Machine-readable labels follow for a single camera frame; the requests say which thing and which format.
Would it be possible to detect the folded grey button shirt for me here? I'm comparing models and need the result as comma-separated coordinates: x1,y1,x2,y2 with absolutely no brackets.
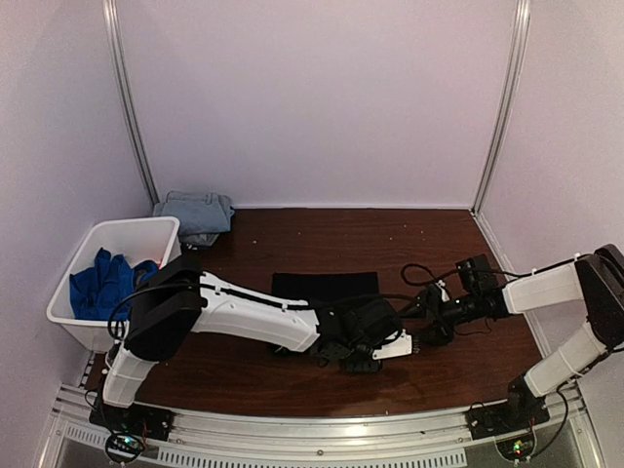
179,233,219,250

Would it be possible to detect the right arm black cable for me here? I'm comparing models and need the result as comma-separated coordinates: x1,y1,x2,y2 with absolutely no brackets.
400,263,440,293

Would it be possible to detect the aluminium frame post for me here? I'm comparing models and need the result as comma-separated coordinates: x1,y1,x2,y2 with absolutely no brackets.
471,0,531,217
101,0,160,207

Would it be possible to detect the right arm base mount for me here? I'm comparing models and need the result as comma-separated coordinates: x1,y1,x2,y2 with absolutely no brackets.
465,377,550,464

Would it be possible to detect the right aluminium frame post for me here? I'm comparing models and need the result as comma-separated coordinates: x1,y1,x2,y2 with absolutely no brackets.
471,0,531,217

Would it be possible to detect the white plastic laundry bin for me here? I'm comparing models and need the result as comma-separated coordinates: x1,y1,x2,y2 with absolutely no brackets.
47,216,181,353

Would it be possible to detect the blue garment in bin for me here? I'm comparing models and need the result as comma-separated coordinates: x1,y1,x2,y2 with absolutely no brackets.
69,248,159,321

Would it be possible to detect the light blue denim skirt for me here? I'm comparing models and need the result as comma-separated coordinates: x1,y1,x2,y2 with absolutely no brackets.
152,190,235,236

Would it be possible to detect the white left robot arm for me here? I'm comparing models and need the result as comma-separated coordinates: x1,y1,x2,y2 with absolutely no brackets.
98,257,414,433

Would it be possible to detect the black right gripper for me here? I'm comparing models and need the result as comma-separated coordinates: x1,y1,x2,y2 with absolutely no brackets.
399,290,480,347

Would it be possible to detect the front aluminium rail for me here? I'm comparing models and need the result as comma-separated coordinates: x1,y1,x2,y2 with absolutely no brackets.
36,374,596,468

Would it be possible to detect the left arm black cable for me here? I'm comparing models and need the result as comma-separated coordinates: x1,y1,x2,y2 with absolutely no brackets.
106,280,313,337

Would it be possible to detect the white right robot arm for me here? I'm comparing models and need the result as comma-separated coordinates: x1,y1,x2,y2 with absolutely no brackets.
416,244,623,431

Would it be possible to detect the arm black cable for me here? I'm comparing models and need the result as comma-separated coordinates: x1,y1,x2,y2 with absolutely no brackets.
106,280,313,337
400,263,440,293

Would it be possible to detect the left aluminium frame post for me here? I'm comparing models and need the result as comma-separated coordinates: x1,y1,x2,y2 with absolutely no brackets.
101,0,160,207

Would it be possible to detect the black garment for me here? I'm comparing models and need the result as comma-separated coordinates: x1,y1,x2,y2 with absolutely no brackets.
270,271,381,357

